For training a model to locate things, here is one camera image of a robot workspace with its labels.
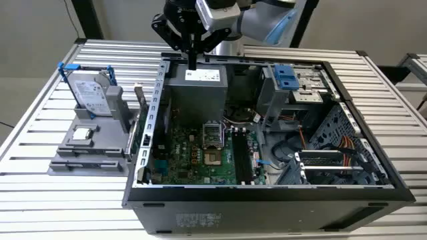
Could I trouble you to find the grey parts rack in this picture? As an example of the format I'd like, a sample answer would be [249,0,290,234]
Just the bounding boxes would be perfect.
[46,86,141,178]

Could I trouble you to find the black upright post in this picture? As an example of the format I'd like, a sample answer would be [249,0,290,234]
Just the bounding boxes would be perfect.
[288,0,320,48]
[70,0,105,41]

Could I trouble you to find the grey perforated disk cage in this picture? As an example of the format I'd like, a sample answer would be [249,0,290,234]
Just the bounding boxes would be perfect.
[274,148,384,186]

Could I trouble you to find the grey power supply unit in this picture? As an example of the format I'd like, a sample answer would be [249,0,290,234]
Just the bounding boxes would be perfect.
[162,63,229,126]

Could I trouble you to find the black PC case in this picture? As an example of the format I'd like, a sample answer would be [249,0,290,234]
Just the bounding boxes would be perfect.
[121,51,417,236]

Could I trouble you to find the green graphics card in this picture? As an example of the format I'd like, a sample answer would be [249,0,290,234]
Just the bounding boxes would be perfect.
[124,83,150,161]

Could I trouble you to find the blue plastic bay latch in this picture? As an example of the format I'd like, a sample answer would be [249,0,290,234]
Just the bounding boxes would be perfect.
[272,64,297,90]

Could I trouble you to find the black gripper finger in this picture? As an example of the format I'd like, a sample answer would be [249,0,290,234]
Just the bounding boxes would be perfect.
[149,13,193,71]
[190,28,232,71]

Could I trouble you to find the metal socket cover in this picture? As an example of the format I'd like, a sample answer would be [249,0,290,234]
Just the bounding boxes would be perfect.
[201,119,224,149]

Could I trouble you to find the RAM slot white clips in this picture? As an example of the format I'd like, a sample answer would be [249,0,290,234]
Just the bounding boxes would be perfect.
[232,126,246,186]
[241,126,256,186]

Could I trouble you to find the round black speaker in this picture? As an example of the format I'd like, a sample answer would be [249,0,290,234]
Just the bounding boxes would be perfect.
[229,106,257,123]

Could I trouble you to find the black case fan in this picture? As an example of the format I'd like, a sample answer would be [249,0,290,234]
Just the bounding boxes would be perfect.
[154,98,173,141]

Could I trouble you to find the white box wrist camera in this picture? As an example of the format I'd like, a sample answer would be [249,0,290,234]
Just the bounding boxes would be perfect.
[194,0,241,31]

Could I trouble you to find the silver metal disk bay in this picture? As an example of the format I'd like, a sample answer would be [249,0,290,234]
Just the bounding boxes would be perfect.
[256,62,338,131]

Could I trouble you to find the CPU socket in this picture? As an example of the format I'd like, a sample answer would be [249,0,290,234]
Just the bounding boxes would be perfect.
[201,149,224,166]

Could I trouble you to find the aluminium side table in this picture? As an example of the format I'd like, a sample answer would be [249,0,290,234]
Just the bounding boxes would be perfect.
[395,52,427,92]

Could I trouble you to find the wire locking lever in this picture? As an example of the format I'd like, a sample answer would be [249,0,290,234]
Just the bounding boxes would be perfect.
[218,124,233,150]

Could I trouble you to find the silver CPU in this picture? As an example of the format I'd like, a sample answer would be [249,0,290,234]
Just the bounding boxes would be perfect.
[72,127,92,141]

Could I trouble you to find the hard disk in blue carrier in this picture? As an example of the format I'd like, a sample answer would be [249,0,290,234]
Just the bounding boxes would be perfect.
[56,61,117,121]

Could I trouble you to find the coloured wire bundle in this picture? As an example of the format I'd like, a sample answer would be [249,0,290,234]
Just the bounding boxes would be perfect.
[334,135,357,169]

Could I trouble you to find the green motherboard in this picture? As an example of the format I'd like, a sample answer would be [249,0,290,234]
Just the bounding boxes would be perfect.
[148,124,268,186]

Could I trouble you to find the thin orange wire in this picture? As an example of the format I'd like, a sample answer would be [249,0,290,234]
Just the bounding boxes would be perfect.
[297,126,308,151]

